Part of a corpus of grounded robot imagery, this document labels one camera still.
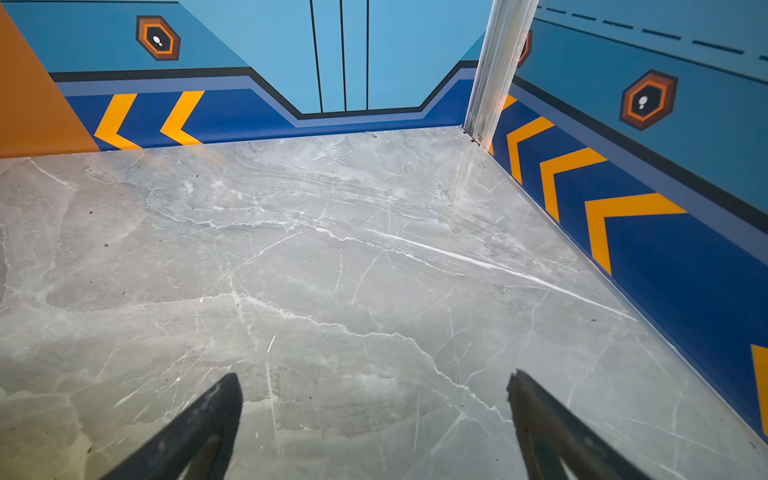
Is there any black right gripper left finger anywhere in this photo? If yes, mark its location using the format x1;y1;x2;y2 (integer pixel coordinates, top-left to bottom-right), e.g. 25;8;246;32
104;373;243;479

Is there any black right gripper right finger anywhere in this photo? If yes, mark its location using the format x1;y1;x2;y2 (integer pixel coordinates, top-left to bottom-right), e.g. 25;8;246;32
507;370;648;479

